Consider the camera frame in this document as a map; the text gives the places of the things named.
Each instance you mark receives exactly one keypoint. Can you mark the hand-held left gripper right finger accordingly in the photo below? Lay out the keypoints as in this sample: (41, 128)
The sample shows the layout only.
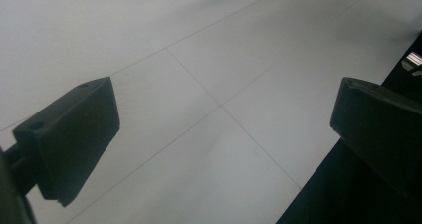
(381, 127)

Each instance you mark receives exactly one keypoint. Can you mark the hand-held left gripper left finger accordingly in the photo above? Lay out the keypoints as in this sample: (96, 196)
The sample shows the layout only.
(71, 141)

